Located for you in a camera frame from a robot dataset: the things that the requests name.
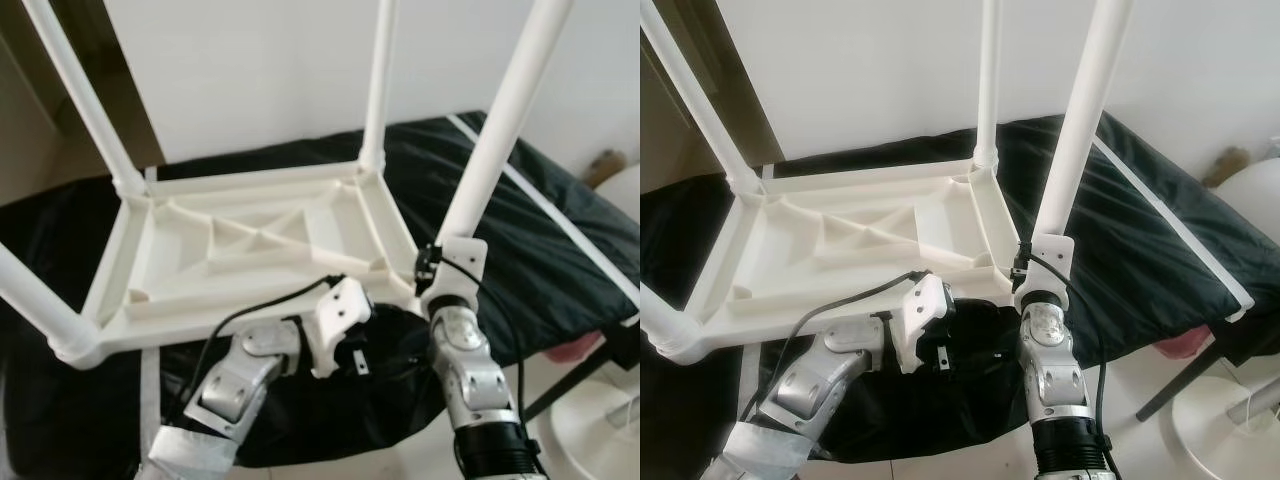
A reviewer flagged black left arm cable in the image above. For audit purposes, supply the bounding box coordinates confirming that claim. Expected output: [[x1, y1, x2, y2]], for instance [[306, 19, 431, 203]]
[[165, 275, 346, 421], [740, 270, 931, 421]]

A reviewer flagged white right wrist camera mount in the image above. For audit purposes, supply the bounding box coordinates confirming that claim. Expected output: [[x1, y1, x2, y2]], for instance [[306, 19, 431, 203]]
[[1020, 235, 1076, 301], [418, 237, 488, 316]]

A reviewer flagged white plastic table top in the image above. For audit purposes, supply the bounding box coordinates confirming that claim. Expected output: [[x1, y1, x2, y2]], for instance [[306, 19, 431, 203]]
[[50, 160, 426, 371], [660, 158, 1021, 363]]

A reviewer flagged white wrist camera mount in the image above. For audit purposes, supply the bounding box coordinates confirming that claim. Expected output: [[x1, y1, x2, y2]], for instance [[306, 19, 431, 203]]
[[890, 272, 956, 376], [418, 237, 488, 316], [300, 277, 373, 379], [1020, 235, 1076, 301]]

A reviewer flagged brown fuzzy object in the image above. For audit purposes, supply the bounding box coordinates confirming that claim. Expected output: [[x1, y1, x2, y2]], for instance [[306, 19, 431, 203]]
[[1203, 148, 1251, 189], [585, 150, 626, 188]]

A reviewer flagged white round appliance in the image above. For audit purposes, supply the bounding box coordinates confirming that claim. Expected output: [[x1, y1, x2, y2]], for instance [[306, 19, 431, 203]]
[[1210, 155, 1280, 271], [595, 165, 641, 228]]

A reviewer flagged white plastic table leg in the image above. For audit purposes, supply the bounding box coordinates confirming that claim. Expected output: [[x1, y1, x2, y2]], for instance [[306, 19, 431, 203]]
[[640, 280, 707, 363], [973, 0, 1003, 171], [1030, 0, 1136, 241], [0, 240, 101, 366], [358, 0, 399, 173], [435, 0, 576, 246], [22, 0, 151, 198], [640, 0, 766, 196]]

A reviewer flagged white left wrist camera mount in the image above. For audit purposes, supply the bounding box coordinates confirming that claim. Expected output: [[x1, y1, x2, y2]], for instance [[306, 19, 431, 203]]
[[300, 277, 373, 379], [890, 272, 956, 376]]

